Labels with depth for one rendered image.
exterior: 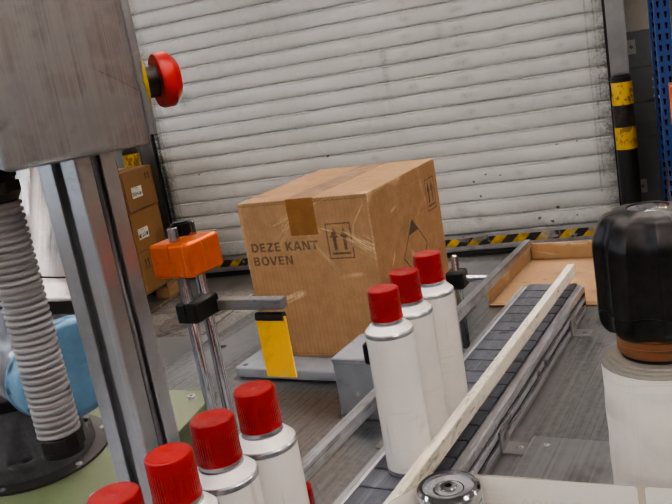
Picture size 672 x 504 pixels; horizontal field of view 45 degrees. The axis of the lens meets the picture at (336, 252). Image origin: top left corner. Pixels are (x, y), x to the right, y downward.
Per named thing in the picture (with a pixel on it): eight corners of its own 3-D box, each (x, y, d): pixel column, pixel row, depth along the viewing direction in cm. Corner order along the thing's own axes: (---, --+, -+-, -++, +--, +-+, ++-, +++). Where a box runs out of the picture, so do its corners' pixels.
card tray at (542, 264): (634, 306, 139) (632, 284, 138) (488, 306, 151) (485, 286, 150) (657, 256, 164) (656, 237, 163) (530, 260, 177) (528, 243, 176)
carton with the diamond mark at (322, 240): (393, 359, 128) (366, 192, 122) (266, 356, 140) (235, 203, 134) (453, 297, 154) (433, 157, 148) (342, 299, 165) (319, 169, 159)
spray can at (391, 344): (424, 481, 85) (394, 295, 80) (380, 476, 87) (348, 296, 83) (442, 457, 89) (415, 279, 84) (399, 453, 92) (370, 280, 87)
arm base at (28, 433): (30, 496, 92) (8, 418, 89) (-57, 477, 99) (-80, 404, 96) (119, 429, 105) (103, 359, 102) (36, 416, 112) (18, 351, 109)
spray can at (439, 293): (463, 425, 96) (439, 258, 91) (422, 422, 98) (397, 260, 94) (477, 405, 100) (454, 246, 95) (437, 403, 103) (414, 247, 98)
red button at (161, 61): (136, 53, 53) (180, 46, 54) (124, 58, 57) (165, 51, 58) (149, 111, 54) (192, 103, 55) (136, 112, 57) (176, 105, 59)
